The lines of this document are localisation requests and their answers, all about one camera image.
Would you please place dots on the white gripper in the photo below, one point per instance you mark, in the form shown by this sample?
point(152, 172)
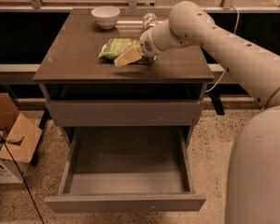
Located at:
point(146, 43)

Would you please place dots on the green jalapeno chip bag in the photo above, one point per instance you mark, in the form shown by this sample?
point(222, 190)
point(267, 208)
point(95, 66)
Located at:
point(115, 46)

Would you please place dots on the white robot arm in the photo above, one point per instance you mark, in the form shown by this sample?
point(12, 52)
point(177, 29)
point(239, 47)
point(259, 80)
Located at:
point(253, 186)

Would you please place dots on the closed grey top drawer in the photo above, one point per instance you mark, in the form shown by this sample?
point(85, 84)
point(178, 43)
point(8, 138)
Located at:
point(127, 113)

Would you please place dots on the grey drawer cabinet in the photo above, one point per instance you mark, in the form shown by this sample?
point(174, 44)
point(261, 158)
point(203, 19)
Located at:
point(73, 71)

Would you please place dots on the open grey middle drawer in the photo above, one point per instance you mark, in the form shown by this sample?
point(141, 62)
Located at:
point(126, 169)

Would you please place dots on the green soda can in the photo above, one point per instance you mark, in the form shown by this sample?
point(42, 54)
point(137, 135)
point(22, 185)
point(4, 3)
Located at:
point(150, 20)

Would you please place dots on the white ceramic bowl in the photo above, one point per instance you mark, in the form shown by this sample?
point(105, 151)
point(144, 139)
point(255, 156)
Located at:
point(106, 16)

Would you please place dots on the open cardboard box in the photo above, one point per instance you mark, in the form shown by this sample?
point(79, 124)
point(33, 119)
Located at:
point(18, 140)

